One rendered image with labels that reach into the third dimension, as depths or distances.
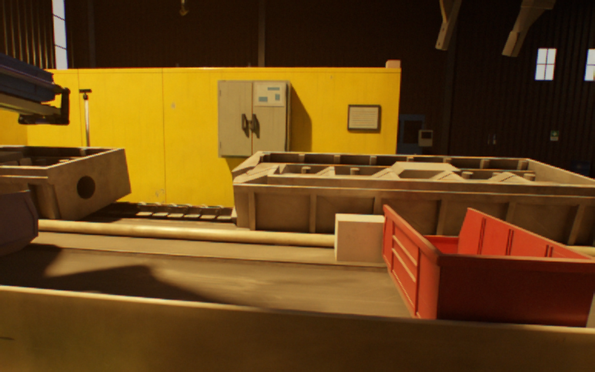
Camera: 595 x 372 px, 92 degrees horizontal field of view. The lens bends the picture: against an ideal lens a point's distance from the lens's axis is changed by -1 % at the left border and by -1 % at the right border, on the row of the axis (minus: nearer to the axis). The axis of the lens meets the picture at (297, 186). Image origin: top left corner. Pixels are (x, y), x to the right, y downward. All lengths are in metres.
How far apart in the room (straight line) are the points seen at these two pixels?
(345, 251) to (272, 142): 2.32
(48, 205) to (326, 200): 0.85
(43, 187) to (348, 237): 0.91
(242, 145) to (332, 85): 1.09
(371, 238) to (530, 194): 0.44
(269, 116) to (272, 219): 2.19
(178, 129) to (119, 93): 0.78
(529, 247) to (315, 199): 0.47
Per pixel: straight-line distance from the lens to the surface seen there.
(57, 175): 1.16
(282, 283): 0.62
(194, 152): 3.45
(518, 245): 0.59
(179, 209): 1.22
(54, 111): 1.69
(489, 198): 0.91
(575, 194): 1.02
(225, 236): 0.86
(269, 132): 2.97
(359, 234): 0.73
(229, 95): 3.11
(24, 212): 1.00
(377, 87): 3.24
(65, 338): 0.54
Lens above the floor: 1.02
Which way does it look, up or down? 7 degrees down
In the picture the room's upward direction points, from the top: 1 degrees clockwise
